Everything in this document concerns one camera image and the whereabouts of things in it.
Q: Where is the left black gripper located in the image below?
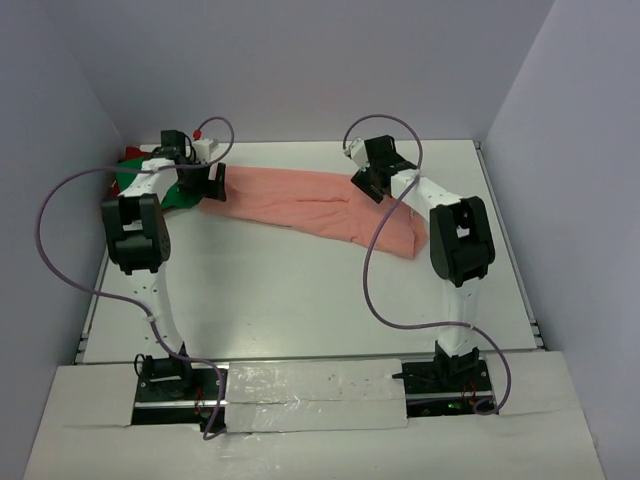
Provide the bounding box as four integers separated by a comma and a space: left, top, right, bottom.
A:
177, 158, 226, 201

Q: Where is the salmon pink t-shirt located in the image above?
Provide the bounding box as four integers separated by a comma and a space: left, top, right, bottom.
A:
198, 164, 430, 260

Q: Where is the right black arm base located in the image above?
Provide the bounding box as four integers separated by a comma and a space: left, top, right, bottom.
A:
392, 343, 496, 418

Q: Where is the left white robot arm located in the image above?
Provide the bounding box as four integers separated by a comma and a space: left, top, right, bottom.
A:
101, 130, 227, 359

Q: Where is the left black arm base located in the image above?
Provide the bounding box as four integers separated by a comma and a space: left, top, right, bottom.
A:
131, 354, 227, 435

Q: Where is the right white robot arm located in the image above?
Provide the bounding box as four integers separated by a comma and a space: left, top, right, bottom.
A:
343, 135, 495, 391

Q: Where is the green folded t-shirt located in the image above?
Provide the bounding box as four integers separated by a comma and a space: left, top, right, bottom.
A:
118, 158, 203, 209

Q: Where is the red folded t-shirt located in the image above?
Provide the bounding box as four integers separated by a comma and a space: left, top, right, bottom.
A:
108, 146, 150, 197

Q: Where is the silver tape patch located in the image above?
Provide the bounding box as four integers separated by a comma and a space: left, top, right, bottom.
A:
225, 359, 408, 434

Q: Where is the white cardboard front panel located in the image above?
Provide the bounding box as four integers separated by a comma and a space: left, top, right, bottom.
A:
25, 351, 603, 479

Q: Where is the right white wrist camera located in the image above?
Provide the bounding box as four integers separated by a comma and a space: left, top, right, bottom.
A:
343, 137, 368, 168

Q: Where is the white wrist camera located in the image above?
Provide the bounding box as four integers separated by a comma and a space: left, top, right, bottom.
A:
343, 137, 368, 168
192, 130, 219, 163

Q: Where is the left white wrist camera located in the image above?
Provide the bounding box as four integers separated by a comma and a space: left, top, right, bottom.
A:
192, 130, 219, 163

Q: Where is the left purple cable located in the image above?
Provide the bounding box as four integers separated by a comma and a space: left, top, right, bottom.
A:
39, 116, 236, 441

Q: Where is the purple cable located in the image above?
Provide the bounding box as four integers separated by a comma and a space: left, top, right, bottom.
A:
342, 114, 512, 416
39, 116, 236, 441

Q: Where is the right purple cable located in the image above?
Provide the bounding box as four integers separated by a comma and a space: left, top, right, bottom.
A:
342, 114, 512, 416

